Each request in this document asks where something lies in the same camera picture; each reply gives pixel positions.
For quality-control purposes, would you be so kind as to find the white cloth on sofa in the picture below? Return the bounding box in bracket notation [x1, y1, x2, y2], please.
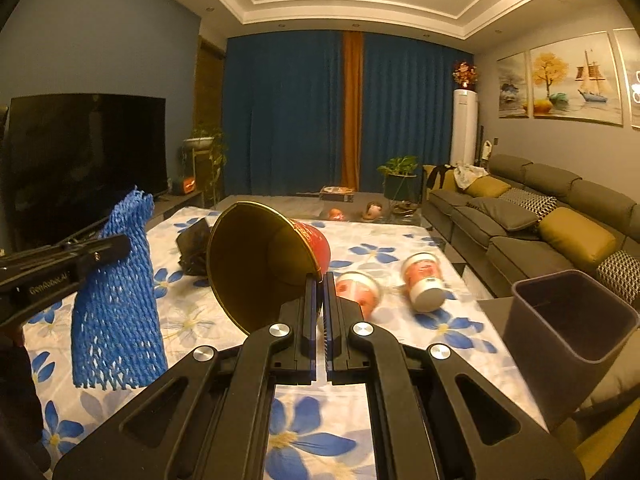
[454, 162, 488, 190]

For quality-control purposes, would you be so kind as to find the white standing air conditioner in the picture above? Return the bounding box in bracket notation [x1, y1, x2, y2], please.
[450, 89, 478, 165]

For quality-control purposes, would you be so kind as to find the red flower decoration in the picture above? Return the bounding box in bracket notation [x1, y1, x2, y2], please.
[452, 61, 478, 91]

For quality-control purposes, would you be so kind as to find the patterned cushion near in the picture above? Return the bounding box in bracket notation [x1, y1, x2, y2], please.
[597, 250, 640, 310]

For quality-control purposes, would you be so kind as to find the mustard cushion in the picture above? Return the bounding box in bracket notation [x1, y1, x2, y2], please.
[538, 207, 616, 266]
[465, 176, 511, 198]

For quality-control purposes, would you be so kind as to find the patterned cushion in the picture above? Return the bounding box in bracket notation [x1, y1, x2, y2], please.
[500, 188, 558, 221]
[597, 250, 640, 310]

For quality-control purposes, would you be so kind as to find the small left painting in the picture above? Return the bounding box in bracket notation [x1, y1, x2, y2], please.
[497, 52, 528, 118]

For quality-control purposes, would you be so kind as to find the grey tv cabinet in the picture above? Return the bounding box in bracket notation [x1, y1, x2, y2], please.
[145, 191, 204, 231]

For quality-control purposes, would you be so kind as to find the floral blue tablecloth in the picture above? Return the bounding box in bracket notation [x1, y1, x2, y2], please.
[24, 207, 540, 479]

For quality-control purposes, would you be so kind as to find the box on coffee table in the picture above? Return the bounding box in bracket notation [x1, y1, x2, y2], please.
[320, 185, 355, 203]

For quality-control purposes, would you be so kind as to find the orange fruit bowl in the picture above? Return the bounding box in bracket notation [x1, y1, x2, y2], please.
[328, 208, 346, 221]

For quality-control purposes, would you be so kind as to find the blue foam fruit net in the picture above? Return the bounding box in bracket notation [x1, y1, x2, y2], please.
[70, 190, 168, 390]

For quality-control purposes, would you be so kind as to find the grey cushion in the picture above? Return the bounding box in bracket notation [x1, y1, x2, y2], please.
[469, 197, 538, 232]

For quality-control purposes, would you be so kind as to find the blue window curtain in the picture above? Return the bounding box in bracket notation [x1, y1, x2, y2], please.
[222, 30, 474, 195]

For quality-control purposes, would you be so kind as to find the mustard cushion far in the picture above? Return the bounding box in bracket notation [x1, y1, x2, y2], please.
[465, 176, 511, 198]

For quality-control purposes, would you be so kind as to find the flat screen television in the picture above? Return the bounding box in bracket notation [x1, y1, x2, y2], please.
[1, 93, 168, 252]

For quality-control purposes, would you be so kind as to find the patterned cushion far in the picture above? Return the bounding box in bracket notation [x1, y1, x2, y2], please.
[500, 188, 558, 221]

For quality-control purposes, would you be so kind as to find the orange curtain strip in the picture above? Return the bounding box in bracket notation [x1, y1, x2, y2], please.
[341, 32, 363, 190]

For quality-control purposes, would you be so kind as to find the sailboat tree painting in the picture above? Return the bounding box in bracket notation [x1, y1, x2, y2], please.
[529, 32, 623, 126]

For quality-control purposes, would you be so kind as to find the grey sectional sofa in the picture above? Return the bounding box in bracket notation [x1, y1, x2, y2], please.
[422, 154, 639, 307]

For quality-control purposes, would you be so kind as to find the potted green plant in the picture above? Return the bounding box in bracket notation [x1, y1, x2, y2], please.
[378, 155, 418, 203]

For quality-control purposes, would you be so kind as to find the red gold paper cup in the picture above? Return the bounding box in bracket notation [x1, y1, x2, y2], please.
[206, 200, 331, 334]

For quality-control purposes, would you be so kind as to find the grey trash bin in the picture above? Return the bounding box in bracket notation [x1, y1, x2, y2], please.
[503, 269, 639, 431]

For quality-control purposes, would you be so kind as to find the mustard cushion near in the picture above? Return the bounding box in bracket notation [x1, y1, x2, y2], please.
[538, 207, 616, 266]

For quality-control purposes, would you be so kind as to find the white apple paper cup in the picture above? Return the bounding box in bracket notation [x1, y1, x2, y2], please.
[401, 252, 446, 314]

